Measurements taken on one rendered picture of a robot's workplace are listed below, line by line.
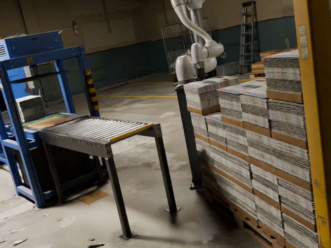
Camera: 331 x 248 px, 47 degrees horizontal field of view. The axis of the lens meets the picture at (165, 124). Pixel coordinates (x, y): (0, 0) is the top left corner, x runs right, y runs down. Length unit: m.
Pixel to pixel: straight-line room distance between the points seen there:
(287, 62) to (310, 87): 0.43
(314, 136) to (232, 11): 9.73
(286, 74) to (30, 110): 3.48
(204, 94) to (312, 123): 1.52
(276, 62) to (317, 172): 0.64
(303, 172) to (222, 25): 9.64
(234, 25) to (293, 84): 9.32
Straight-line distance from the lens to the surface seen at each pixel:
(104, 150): 2.89
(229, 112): 2.56
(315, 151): 1.61
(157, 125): 3.13
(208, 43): 3.30
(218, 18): 11.54
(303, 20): 1.50
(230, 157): 2.73
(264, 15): 10.57
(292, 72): 1.92
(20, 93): 6.45
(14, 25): 12.00
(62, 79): 4.83
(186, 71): 3.47
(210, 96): 2.98
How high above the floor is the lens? 1.51
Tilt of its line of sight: 13 degrees down
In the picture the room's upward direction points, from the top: 11 degrees counter-clockwise
